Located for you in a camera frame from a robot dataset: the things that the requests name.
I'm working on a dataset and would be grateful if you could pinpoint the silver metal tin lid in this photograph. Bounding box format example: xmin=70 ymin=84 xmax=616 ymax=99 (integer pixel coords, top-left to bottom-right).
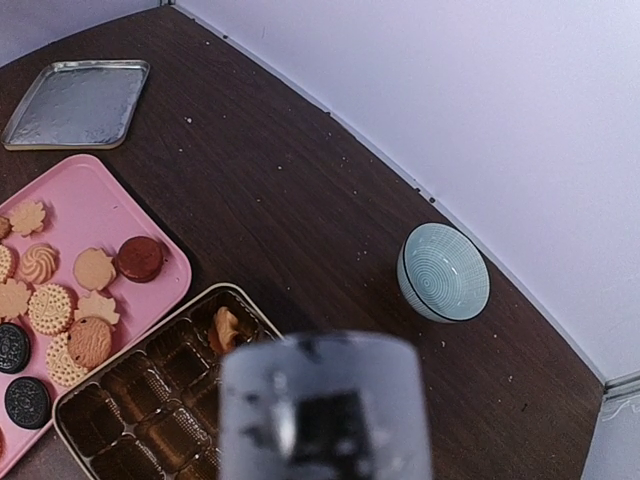
xmin=1 ymin=59 xmax=150 ymax=151

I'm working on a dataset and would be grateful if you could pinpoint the pale blue ceramic bowl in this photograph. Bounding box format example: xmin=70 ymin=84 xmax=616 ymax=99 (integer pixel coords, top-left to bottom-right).
xmin=396 ymin=222 xmax=491 ymax=324

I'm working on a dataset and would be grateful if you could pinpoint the pink tray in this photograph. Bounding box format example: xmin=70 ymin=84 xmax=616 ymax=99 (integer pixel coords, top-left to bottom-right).
xmin=0 ymin=153 xmax=194 ymax=474

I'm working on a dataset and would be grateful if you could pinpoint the gold cookie tin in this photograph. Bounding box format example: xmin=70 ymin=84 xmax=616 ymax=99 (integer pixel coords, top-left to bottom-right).
xmin=53 ymin=283 xmax=282 ymax=479

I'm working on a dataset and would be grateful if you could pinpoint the black sandwich cookie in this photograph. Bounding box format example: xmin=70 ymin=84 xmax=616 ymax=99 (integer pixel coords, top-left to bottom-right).
xmin=4 ymin=376 xmax=51 ymax=430
xmin=0 ymin=322 xmax=31 ymax=374

